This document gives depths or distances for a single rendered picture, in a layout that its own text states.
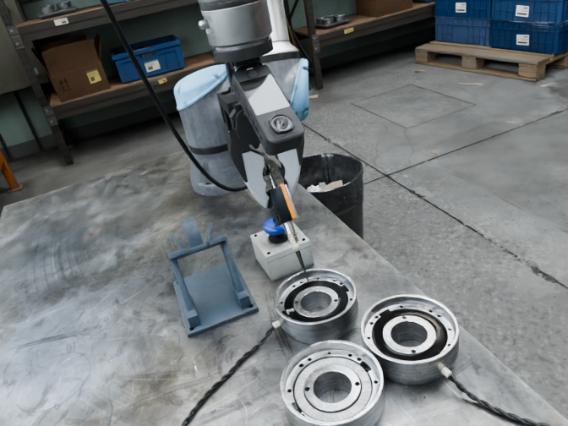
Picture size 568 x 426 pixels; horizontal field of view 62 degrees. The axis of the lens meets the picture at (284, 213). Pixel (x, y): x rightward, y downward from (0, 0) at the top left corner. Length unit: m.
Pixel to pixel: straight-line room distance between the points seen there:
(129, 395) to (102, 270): 0.30
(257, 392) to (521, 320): 1.34
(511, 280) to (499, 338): 0.30
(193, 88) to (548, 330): 1.35
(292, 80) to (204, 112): 0.18
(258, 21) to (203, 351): 0.40
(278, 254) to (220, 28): 0.32
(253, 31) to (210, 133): 0.42
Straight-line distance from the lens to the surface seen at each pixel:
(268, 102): 0.54
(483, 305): 1.84
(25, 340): 0.80
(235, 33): 0.55
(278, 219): 0.62
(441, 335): 0.57
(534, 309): 1.85
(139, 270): 0.83
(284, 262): 0.70
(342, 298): 0.61
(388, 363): 0.53
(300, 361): 0.55
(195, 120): 0.94
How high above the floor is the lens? 1.23
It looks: 30 degrees down
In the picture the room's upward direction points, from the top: 11 degrees counter-clockwise
